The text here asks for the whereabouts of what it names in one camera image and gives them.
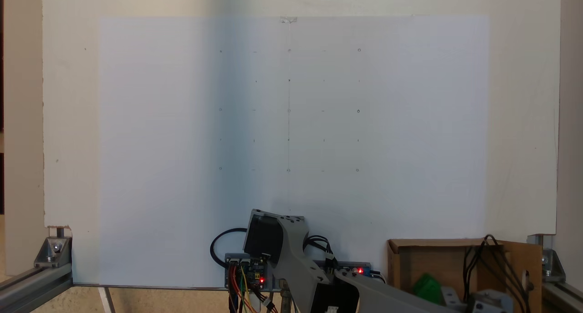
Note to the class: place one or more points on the metal clamp post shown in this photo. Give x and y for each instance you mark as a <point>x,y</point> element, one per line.
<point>285,299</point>

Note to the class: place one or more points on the brown cardboard box bin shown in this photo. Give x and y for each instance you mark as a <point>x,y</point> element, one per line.
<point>410,263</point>

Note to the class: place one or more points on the clear tape piece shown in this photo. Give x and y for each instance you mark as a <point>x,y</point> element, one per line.
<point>288,19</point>

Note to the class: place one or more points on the aluminium frame profile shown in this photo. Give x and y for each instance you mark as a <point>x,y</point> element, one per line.
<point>27,288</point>
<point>562,297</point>

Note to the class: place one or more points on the green dice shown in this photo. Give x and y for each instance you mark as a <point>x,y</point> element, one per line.
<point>426,286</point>

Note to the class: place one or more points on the metal corner bracket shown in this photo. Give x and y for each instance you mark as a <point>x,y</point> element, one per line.
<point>551,263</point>
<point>54,251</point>

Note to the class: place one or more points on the blue circuit board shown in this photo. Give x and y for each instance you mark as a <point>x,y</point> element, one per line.
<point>241,269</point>

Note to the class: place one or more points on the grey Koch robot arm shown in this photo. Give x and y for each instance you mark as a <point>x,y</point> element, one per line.
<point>296,258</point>

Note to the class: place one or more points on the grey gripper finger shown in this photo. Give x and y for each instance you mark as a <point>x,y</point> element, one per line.
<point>452,297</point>

